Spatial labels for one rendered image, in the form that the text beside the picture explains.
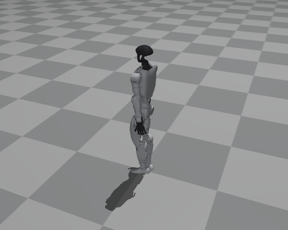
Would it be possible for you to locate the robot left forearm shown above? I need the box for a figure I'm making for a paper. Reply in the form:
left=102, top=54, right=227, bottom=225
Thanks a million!
left=131, top=97, right=142, bottom=123

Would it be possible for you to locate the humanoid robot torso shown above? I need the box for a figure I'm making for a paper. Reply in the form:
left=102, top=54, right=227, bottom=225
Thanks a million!
left=134, top=63, right=156, bottom=119

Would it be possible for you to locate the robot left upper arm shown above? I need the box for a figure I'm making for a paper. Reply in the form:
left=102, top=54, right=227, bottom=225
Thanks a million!
left=130, top=72, right=142, bottom=102

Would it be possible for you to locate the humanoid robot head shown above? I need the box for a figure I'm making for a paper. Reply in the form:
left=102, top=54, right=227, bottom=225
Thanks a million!
left=136, top=45, right=153, bottom=71

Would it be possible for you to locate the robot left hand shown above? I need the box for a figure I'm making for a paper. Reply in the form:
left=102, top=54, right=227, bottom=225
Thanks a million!
left=134, top=117, right=147, bottom=135

